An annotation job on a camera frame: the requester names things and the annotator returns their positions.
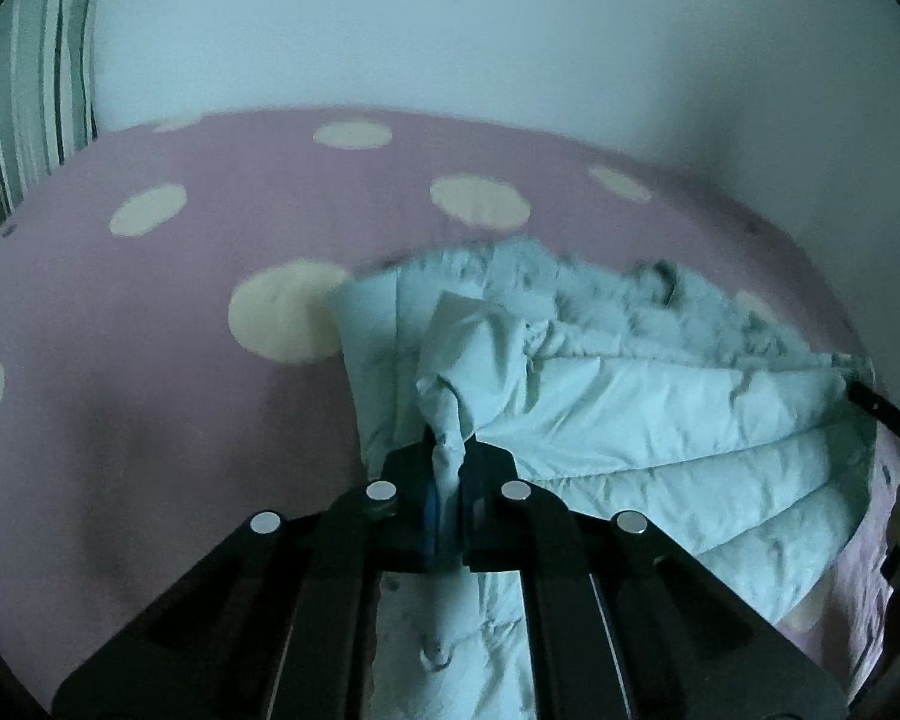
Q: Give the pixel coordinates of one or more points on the light blue puffer jacket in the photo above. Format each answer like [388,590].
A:
[648,391]

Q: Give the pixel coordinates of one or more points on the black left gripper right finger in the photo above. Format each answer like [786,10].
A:
[621,621]

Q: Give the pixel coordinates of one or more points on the striped pillow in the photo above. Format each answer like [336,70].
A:
[47,110]

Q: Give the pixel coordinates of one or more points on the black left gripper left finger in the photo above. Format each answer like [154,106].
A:
[275,621]

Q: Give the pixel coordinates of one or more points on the pink polka dot bedsheet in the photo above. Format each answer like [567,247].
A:
[170,366]

